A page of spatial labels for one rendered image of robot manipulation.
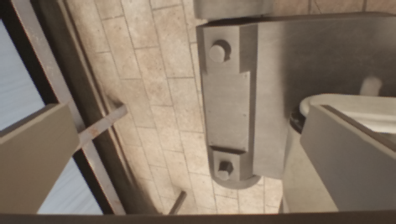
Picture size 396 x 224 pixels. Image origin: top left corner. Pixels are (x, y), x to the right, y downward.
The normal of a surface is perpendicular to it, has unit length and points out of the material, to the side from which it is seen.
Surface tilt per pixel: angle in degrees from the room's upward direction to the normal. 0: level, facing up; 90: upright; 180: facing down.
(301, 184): 90
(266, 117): 0
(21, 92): 90
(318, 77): 0
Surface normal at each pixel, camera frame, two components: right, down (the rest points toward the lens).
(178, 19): -0.38, 0.46
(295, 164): -0.10, -0.88
